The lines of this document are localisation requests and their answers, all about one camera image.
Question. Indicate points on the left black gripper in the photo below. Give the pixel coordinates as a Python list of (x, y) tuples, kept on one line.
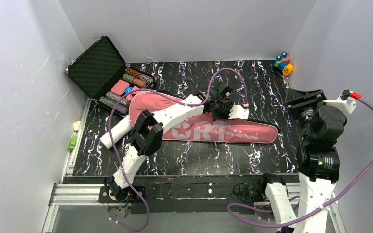
[(221, 105)]

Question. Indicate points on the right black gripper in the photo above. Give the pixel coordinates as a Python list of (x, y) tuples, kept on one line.
[(304, 97)]

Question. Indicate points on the pink racket bag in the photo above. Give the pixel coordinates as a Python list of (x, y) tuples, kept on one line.
[(203, 128)]

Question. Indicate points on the white shuttlecock tube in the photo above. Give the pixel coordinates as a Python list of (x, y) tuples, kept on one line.
[(117, 132)]

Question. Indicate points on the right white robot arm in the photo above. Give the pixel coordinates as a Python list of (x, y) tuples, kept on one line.
[(311, 216)]

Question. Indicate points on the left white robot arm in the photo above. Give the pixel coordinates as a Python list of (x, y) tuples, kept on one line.
[(147, 133)]

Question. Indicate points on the colourful toy blocks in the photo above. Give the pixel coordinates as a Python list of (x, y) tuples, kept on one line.
[(282, 63)]

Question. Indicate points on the brown striped chip stack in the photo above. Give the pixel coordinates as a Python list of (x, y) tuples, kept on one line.
[(141, 76)]

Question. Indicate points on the green red chip stack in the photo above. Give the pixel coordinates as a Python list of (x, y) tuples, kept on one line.
[(134, 81)]

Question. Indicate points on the pink card deck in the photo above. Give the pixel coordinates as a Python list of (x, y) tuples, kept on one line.
[(119, 87), (133, 93)]

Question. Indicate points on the blue dealer chip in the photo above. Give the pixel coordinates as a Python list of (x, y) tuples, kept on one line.
[(128, 90)]

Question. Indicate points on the purple patterned chip stack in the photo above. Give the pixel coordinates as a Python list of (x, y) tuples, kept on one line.
[(117, 98)]

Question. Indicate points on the green purple chip stack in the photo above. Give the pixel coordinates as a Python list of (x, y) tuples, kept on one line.
[(110, 103)]

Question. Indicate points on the black poker chip case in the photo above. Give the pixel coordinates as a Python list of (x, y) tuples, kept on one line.
[(98, 69)]

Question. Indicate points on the beige clip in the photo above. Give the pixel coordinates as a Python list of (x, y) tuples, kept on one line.
[(76, 125)]

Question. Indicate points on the green clip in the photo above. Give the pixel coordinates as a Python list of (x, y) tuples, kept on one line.
[(73, 143)]

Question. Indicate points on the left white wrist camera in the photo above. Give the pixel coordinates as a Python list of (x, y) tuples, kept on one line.
[(238, 112)]

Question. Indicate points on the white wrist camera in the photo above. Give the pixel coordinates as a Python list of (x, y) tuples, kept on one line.
[(345, 102), (238, 112)]

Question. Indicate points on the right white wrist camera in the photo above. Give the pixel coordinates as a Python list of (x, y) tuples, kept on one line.
[(345, 102)]

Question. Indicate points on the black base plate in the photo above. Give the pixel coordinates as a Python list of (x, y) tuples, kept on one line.
[(187, 194)]

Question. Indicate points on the aluminium rail frame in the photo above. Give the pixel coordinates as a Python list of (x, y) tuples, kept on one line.
[(90, 163)]

